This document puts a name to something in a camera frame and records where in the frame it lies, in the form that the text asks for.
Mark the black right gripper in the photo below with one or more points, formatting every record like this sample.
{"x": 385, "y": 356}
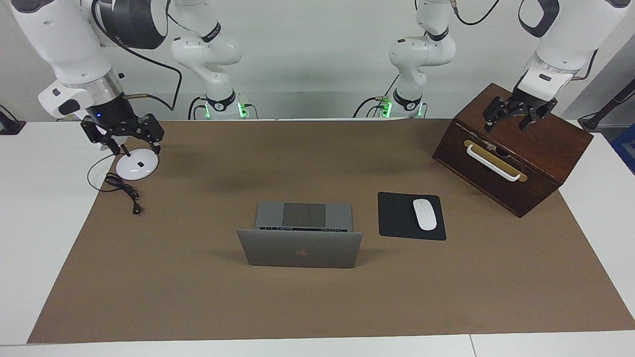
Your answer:
{"x": 116, "y": 114}

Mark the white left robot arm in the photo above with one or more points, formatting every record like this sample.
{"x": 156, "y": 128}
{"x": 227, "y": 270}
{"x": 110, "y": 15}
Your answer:
{"x": 570, "y": 39}

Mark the black mouse pad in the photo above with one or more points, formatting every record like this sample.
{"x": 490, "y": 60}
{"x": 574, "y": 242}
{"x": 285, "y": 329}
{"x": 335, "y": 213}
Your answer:
{"x": 397, "y": 218}

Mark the dark wooden box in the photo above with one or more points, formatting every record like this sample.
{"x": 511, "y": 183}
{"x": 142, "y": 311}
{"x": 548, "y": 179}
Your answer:
{"x": 521, "y": 134}

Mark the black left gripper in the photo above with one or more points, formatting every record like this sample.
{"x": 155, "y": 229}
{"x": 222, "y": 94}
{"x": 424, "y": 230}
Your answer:
{"x": 533, "y": 101}

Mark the black stand leg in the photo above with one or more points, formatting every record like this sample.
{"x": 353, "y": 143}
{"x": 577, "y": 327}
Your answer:
{"x": 607, "y": 106}

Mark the black clamp object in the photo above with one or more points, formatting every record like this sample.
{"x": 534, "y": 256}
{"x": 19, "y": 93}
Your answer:
{"x": 10, "y": 125}

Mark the grey laptop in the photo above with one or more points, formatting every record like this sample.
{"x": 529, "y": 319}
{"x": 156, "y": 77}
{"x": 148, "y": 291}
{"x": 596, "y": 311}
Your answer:
{"x": 300, "y": 248}

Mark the white computer mouse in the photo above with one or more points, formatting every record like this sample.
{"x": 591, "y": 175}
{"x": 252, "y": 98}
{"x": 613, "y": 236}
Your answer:
{"x": 424, "y": 214}

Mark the brown table mat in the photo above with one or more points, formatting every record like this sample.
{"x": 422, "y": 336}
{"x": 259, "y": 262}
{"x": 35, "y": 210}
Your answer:
{"x": 317, "y": 307}

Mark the blue object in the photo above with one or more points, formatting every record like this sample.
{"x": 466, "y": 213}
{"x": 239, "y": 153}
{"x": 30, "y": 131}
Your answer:
{"x": 626, "y": 148}

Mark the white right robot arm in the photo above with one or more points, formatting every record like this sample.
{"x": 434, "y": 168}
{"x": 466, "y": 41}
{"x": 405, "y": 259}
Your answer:
{"x": 64, "y": 44}

